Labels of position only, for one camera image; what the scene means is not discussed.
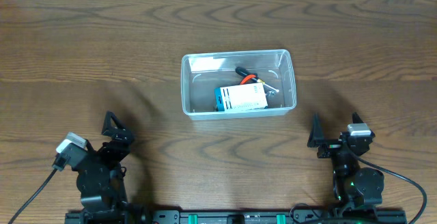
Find white blue cardboard box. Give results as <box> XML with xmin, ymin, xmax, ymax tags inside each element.
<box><xmin>214</xmin><ymin>83</ymin><xmax>268</xmax><ymax>112</ymax></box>

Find red handled pliers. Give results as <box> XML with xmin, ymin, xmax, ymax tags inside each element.
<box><xmin>240</xmin><ymin>74</ymin><xmax>257</xmax><ymax>85</ymax></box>

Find slim black yellow screwdriver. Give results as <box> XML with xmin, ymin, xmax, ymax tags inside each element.
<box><xmin>235</xmin><ymin>67</ymin><xmax>279</xmax><ymax>93</ymax></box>

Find silver wrench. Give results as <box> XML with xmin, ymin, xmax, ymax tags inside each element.
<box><xmin>266</xmin><ymin>91</ymin><xmax>276</xmax><ymax>97</ymax></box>

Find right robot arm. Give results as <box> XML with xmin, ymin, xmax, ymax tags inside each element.
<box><xmin>307</xmin><ymin>113</ymin><xmax>384</xmax><ymax>220</ymax></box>

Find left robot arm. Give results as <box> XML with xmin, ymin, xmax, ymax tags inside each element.
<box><xmin>64</xmin><ymin>111</ymin><xmax>147</xmax><ymax>224</ymax></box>

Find clear plastic container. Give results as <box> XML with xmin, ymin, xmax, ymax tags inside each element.
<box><xmin>181</xmin><ymin>49</ymin><xmax>297</xmax><ymax>120</ymax></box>

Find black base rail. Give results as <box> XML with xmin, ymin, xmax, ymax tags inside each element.
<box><xmin>64</xmin><ymin>208</ymin><xmax>407</xmax><ymax>224</ymax></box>

